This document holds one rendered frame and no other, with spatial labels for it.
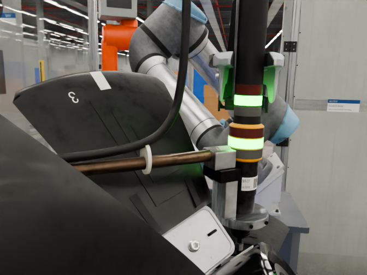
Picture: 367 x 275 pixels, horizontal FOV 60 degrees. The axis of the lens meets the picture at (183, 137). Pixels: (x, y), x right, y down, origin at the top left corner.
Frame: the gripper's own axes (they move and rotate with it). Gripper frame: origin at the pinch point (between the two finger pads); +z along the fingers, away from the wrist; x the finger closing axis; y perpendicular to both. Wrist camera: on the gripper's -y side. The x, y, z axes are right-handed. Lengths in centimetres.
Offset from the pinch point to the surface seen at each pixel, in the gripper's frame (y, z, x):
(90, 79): 3.1, -3.1, 20.1
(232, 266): 22.0, 6.4, 1.2
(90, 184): 7.8, 23.3, 9.2
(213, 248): 22.0, 3.1, 3.3
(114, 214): 9.5, 22.7, 8.2
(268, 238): 28.4, -13.1, -5.8
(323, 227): 103, -183, -73
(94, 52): -10, -129, 70
